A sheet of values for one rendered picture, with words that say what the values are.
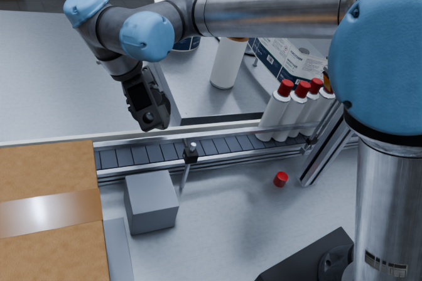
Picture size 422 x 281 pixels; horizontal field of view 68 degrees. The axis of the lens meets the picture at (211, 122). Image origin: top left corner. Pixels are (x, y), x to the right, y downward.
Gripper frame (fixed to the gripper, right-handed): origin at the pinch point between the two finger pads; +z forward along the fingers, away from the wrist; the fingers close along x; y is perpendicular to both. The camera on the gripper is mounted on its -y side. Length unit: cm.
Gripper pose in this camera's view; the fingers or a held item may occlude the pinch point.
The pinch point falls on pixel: (164, 127)
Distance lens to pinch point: 78.8
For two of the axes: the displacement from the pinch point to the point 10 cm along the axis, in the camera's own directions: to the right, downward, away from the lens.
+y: -3.4, -6.9, 6.4
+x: -9.0, 4.3, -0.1
